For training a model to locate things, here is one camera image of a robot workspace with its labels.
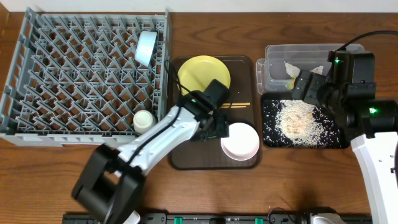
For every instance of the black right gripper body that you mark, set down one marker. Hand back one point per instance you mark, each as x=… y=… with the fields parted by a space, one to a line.
x=314 y=93

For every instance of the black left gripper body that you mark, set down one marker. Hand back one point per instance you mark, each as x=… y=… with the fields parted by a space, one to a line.
x=216 y=129

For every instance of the pink white bowl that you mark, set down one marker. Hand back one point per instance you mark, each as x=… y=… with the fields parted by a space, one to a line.
x=242 y=143

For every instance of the small pale green cup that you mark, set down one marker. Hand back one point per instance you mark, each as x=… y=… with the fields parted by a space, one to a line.
x=143 y=120

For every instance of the light blue bowl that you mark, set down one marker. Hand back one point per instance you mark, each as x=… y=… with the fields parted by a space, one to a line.
x=145 y=47

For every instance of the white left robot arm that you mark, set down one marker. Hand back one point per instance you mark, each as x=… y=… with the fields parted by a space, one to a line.
x=112 y=181

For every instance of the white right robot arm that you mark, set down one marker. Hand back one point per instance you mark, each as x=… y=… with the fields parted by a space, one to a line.
x=348 y=93

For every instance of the clear plastic waste bin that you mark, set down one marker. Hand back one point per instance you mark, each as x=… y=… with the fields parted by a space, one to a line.
x=271 y=72

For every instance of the black waste tray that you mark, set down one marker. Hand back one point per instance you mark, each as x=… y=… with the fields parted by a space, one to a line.
x=270 y=140

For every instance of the grey plastic dishwasher rack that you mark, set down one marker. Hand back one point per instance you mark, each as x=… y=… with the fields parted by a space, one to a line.
x=73 y=78

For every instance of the lower wooden chopstick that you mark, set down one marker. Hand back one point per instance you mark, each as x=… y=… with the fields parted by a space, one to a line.
x=233 y=107

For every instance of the wooden chopstick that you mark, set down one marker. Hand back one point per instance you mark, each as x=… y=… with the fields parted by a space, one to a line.
x=235 y=104
x=233 y=107

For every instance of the crumpled white tissue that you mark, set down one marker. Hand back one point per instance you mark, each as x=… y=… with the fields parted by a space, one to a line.
x=294 y=71

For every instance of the spilled rice pile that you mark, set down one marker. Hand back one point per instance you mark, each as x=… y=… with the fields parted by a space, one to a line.
x=298 y=123

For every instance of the upper wooden chopstick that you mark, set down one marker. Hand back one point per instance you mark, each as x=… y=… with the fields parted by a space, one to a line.
x=235 y=104

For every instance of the dark brown serving tray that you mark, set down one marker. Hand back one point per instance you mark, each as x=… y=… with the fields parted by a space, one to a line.
x=208 y=155

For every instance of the yellow round plate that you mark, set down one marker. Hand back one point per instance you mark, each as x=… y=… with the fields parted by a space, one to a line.
x=197 y=72

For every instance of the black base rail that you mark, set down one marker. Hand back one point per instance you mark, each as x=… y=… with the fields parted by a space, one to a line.
x=161 y=218

